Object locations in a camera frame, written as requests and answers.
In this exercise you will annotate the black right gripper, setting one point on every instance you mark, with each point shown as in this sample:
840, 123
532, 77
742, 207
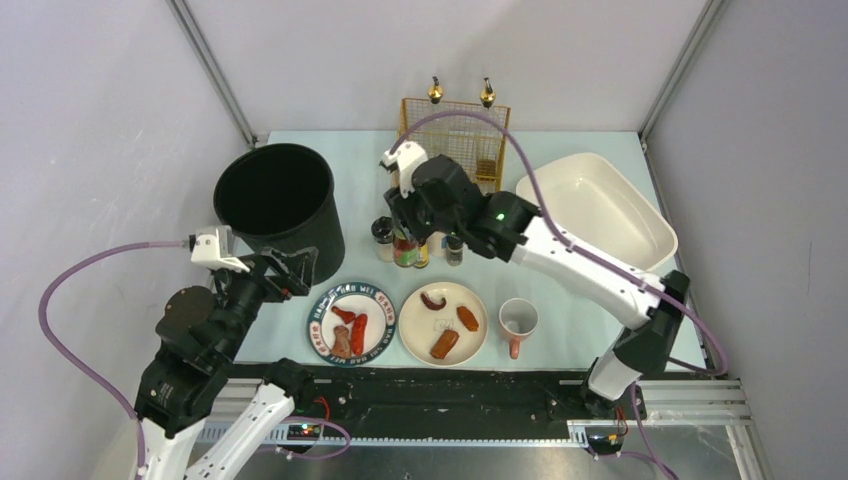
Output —
404, 216

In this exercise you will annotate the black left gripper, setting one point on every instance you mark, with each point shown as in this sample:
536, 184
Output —
275, 275

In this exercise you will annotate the oil bottle with brown liquid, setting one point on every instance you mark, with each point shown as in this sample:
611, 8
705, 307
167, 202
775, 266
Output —
488, 144

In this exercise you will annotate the clear glass oil bottle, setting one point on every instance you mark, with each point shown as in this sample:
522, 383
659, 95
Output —
435, 97

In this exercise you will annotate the silver lid spice jar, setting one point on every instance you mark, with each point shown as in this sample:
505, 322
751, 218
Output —
436, 244

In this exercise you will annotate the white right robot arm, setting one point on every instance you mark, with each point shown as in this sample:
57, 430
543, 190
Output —
645, 304

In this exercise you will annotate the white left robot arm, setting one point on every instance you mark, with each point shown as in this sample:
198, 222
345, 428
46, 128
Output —
201, 333

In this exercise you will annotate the small black lid spice jar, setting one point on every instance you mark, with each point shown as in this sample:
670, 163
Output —
454, 250

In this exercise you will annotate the green rimmed printed plate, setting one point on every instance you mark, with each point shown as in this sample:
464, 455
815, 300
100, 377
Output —
361, 298

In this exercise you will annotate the small red food piece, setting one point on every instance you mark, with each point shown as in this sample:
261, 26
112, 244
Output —
346, 316

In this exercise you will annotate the small yellow label bottle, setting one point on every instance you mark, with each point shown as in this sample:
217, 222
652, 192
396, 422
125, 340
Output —
423, 257

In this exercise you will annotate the black plastic trash bin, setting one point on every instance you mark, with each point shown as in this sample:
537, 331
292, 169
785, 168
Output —
282, 196

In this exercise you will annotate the red sausage on plate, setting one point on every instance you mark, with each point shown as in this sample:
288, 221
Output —
358, 335

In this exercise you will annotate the brown meat piece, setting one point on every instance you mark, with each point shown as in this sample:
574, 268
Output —
342, 346

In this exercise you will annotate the purple octopus tentacle piece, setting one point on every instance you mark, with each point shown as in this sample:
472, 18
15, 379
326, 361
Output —
433, 304

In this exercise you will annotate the cream plate with bear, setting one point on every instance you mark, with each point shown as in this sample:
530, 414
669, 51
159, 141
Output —
419, 328

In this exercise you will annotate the orange fried food piece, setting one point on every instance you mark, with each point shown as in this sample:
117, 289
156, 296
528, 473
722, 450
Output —
467, 318

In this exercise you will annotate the pink ceramic mug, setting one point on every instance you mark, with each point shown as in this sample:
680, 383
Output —
518, 319

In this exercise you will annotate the brown sausage piece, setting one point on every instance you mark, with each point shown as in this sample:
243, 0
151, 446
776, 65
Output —
444, 344

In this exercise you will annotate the white plastic basin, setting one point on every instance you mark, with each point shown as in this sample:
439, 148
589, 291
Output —
592, 199

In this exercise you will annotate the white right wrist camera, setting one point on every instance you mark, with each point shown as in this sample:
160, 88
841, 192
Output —
402, 163

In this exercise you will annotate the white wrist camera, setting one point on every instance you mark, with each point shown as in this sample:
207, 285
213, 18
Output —
402, 163
211, 248

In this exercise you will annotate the yellow wire basket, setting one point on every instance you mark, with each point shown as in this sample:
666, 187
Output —
458, 140

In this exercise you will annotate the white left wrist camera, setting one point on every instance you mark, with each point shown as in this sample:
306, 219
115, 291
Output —
211, 248

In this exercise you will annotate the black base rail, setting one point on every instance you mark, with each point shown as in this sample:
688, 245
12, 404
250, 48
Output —
401, 404

